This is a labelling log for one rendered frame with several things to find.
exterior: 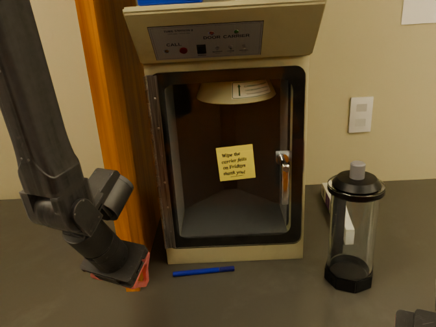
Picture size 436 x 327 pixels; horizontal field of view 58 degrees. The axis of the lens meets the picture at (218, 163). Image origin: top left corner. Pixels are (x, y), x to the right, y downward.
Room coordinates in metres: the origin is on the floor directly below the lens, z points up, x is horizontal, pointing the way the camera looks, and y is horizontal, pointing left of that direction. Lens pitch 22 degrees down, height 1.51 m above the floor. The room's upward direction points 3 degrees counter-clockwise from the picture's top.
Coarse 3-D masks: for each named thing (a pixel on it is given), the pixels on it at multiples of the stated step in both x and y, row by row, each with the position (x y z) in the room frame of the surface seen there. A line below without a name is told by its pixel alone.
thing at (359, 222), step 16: (336, 192) 0.67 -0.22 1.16; (336, 208) 0.67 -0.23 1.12; (352, 208) 0.65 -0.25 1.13; (368, 208) 0.65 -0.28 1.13; (336, 224) 0.67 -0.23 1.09; (352, 224) 0.65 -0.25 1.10; (368, 224) 0.65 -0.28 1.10; (336, 240) 0.67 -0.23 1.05; (352, 240) 0.65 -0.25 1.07; (368, 240) 0.65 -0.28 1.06; (336, 256) 0.67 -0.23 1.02; (352, 256) 0.65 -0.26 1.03; (368, 256) 0.65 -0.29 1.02; (336, 272) 0.66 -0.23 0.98; (352, 272) 0.65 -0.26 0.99; (368, 272) 0.65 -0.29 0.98
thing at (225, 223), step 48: (192, 96) 0.76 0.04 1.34; (240, 96) 0.76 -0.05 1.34; (288, 96) 0.76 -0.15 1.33; (192, 144) 0.76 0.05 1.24; (240, 144) 0.76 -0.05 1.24; (288, 144) 0.76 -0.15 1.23; (192, 192) 0.76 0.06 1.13; (240, 192) 0.76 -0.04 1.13; (192, 240) 0.76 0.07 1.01; (240, 240) 0.76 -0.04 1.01; (288, 240) 0.76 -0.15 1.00
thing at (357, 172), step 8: (352, 168) 0.69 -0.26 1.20; (360, 168) 0.68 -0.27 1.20; (336, 176) 0.70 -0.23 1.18; (344, 176) 0.70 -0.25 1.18; (352, 176) 0.68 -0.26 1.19; (360, 176) 0.68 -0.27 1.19; (368, 176) 0.69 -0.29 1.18; (336, 184) 0.68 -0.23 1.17; (344, 184) 0.67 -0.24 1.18; (352, 184) 0.66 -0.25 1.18; (360, 184) 0.66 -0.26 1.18; (368, 184) 0.66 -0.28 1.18; (376, 184) 0.66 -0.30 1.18; (352, 192) 0.65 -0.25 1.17; (360, 192) 0.65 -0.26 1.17; (368, 192) 0.65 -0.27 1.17
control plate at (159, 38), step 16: (160, 32) 0.69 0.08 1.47; (176, 32) 0.69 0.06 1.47; (192, 32) 0.69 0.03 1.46; (224, 32) 0.70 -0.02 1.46; (240, 32) 0.70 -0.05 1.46; (256, 32) 0.70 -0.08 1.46; (160, 48) 0.72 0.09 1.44; (176, 48) 0.72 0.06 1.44; (192, 48) 0.72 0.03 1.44; (208, 48) 0.72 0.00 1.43; (224, 48) 0.72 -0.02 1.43; (240, 48) 0.72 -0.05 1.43; (256, 48) 0.73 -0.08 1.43
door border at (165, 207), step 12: (156, 84) 0.76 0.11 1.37; (156, 96) 0.76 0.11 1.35; (156, 108) 0.76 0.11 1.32; (156, 120) 0.76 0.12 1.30; (156, 132) 0.76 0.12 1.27; (156, 144) 0.76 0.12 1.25; (156, 168) 0.76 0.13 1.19; (168, 180) 0.76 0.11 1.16; (168, 192) 0.76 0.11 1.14; (168, 204) 0.76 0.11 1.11; (168, 216) 0.76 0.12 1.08; (168, 228) 0.76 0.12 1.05; (168, 240) 0.76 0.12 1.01
